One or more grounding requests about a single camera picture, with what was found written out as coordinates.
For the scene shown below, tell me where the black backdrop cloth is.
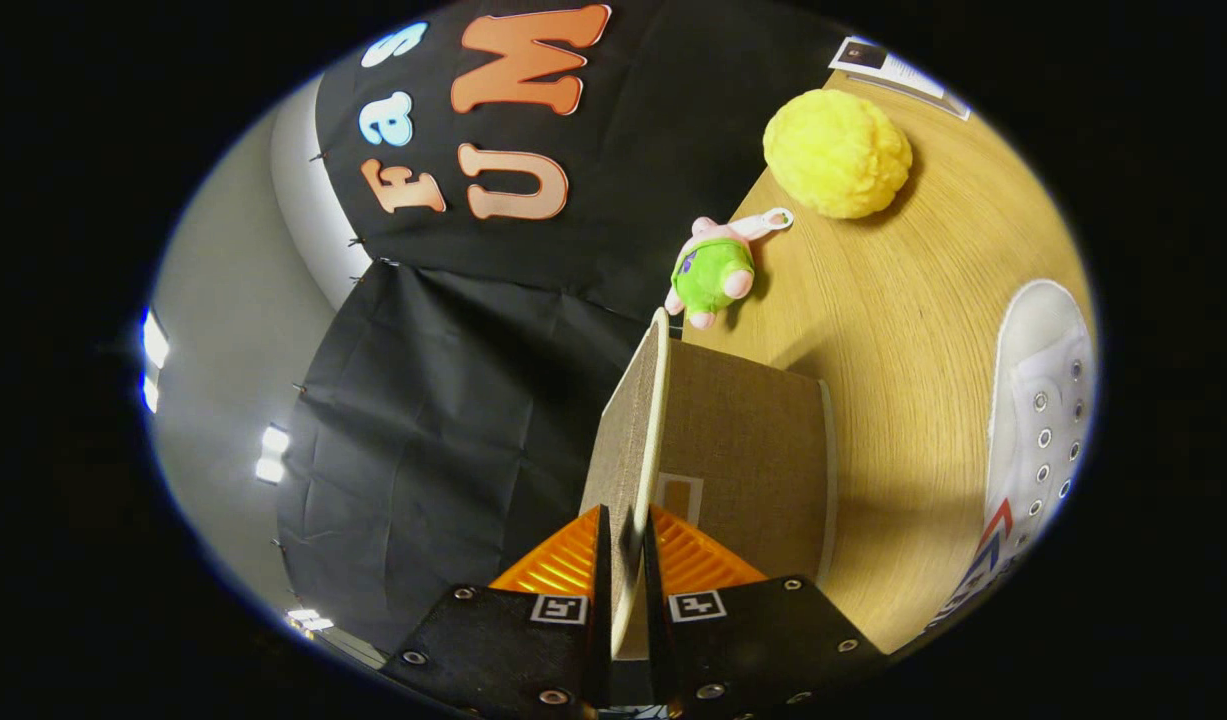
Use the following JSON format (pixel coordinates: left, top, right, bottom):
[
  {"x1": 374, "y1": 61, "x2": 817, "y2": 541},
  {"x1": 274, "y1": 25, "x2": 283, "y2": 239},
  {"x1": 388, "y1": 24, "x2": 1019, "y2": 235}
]
[{"x1": 276, "y1": 0, "x2": 854, "y2": 656}]

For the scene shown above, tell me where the white book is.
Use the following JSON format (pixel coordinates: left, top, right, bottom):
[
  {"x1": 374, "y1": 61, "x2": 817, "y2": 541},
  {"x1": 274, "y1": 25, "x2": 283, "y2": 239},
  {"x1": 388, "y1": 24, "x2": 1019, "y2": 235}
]
[{"x1": 829, "y1": 37, "x2": 972, "y2": 122}]

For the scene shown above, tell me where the green and pink plush toy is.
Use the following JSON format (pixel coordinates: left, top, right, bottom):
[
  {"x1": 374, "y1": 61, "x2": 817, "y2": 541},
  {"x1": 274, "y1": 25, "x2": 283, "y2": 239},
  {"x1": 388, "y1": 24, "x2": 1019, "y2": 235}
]
[{"x1": 665, "y1": 207, "x2": 794, "y2": 331}]

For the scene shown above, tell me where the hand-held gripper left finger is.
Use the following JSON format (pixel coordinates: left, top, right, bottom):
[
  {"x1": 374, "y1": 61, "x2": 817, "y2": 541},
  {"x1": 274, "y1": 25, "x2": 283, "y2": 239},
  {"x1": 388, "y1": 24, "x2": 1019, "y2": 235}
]
[{"x1": 383, "y1": 505, "x2": 614, "y2": 720}]

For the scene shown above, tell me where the small ceiling light panel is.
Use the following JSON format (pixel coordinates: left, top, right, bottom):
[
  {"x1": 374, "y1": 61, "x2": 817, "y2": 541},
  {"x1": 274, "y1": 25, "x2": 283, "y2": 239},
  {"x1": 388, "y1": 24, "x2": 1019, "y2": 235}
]
[{"x1": 254, "y1": 424, "x2": 293, "y2": 487}]

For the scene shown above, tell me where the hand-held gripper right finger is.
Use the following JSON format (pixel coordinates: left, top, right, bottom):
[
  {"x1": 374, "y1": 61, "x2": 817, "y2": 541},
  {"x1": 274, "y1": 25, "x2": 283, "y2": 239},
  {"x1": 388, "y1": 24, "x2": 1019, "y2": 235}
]
[{"x1": 641, "y1": 505, "x2": 889, "y2": 720}]

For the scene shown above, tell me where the white shoe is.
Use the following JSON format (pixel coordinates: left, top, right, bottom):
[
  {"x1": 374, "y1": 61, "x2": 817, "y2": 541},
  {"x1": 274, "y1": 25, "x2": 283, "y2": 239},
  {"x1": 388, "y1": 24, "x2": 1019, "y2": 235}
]
[{"x1": 923, "y1": 280, "x2": 1096, "y2": 633}]

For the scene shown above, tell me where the beige fabric storage box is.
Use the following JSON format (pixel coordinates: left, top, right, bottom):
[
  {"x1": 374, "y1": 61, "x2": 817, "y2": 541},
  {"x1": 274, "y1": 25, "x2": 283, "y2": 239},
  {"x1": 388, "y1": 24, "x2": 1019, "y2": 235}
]
[{"x1": 580, "y1": 308, "x2": 839, "y2": 661}]

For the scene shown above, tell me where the yellow plush ball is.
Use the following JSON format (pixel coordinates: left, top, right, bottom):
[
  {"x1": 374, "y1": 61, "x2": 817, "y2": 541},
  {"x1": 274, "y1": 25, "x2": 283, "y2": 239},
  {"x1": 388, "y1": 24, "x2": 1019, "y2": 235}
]
[{"x1": 763, "y1": 88, "x2": 914, "y2": 220}]

